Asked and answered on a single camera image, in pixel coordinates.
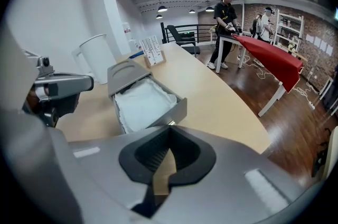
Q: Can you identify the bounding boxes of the white wrapping paper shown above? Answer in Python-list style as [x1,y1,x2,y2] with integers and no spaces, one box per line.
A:
[113,77,177,134]

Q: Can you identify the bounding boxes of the white water dispenser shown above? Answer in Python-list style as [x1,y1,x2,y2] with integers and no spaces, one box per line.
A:
[121,21,140,53]

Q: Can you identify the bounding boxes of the grey box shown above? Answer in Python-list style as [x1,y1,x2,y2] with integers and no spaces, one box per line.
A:
[107,58,188,135]

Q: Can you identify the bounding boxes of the red cloth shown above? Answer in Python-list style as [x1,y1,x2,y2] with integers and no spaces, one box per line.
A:
[232,34,304,94]

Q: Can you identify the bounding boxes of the white plastic jug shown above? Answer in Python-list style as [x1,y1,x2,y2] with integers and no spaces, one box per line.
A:
[71,34,117,85]

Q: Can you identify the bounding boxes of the blue flat item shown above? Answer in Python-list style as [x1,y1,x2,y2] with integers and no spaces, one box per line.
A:
[126,50,145,60]

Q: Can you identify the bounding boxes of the white floor cable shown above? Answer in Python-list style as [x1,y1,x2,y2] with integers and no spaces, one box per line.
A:
[239,55,316,110]

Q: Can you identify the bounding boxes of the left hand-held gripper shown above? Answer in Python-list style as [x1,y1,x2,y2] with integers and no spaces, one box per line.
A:
[22,50,95,127]

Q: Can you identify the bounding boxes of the black metal railing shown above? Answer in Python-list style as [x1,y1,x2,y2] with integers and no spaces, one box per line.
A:
[160,22,220,46]

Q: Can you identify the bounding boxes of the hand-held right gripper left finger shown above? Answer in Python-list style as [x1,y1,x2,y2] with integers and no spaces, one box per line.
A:
[0,109,176,224]

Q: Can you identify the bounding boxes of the white shelf unit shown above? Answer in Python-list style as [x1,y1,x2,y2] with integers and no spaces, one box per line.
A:
[273,9,305,56]

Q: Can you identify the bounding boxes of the black office chair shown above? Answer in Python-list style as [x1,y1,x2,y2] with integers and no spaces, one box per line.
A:
[166,24,201,57]

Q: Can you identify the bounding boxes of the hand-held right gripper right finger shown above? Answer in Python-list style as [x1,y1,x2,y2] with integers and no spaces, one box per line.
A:
[149,125,322,224]

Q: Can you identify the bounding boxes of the white table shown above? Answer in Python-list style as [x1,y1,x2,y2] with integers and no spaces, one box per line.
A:
[215,34,287,117]

